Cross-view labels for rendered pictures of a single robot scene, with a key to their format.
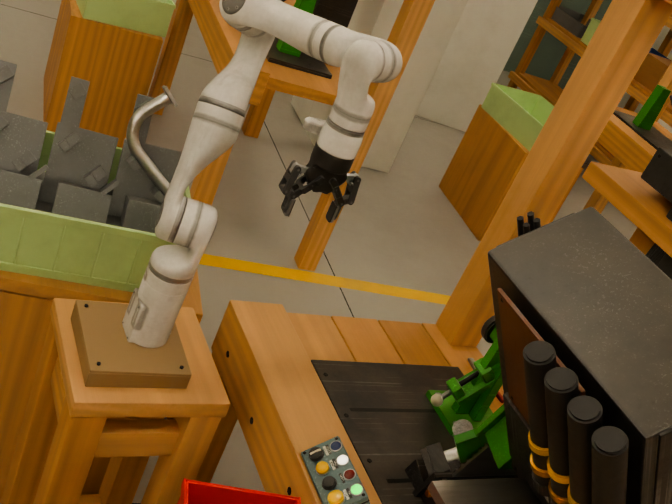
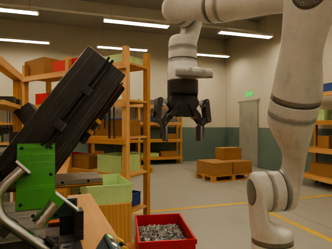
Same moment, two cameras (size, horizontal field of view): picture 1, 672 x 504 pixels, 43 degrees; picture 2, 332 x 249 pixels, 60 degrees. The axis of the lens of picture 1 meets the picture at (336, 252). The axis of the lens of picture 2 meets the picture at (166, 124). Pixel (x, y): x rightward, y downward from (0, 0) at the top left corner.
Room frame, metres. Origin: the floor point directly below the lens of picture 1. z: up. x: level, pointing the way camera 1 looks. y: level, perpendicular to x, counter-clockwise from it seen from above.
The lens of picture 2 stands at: (2.11, 0.18, 1.33)
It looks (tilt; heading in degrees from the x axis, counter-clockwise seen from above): 0 degrees down; 192
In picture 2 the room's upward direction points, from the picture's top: straight up
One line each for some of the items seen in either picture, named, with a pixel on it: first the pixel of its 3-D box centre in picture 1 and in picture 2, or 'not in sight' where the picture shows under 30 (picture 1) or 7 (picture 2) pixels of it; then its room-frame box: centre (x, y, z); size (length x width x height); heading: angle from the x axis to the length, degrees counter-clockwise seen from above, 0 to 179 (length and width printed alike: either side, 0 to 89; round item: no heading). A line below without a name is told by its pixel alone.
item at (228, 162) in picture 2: not in sight; (224, 163); (-5.30, 0.12, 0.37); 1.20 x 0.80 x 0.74; 127
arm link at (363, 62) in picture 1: (360, 83); (185, 29); (1.40, 0.08, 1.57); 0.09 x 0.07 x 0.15; 147
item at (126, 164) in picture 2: not in sight; (77, 134); (-1.82, -2.00, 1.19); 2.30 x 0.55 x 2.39; 69
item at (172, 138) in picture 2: not in sight; (136, 131); (-7.16, -2.80, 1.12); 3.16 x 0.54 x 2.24; 119
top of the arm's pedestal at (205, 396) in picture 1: (138, 356); not in sight; (1.41, 0.29, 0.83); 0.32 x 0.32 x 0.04; 35
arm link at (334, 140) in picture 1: (338, 128); (186, 66); (1.43, 0.09, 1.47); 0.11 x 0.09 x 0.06; 34
